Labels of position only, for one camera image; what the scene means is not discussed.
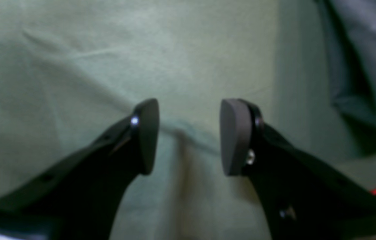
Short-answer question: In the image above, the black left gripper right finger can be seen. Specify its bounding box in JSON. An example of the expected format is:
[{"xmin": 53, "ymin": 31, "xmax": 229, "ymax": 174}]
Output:
[{"xmin": 220, "ymin": 98, "xmax": 376, "ymax": 240}]

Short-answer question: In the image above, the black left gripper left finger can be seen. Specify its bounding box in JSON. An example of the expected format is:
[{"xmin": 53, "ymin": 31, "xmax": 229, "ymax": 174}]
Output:
[{"xmin": 0, "ymin": 98, "xmax": 160, "ymax": 240}]

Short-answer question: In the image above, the grey t-shirt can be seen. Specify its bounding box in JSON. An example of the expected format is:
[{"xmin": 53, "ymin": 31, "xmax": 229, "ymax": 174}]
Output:
[{"xmin": 316, "ymin": 0, "xmax": 376, "ymax": 129}]

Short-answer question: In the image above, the green table cloth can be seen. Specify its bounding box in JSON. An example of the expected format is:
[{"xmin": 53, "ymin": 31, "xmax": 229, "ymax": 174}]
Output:
[{"xmin": 0, "ymin": 0, "xmax": 376, "ymax": 240}]

